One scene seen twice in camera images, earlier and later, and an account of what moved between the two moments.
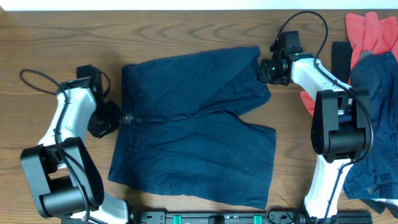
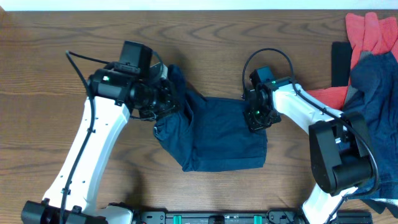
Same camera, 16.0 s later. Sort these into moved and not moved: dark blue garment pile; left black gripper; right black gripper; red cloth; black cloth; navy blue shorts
Moved: right black gripper; navy blue shorts; left black gripper
Not moved: red cloth; dark blue garment pile; black cloth
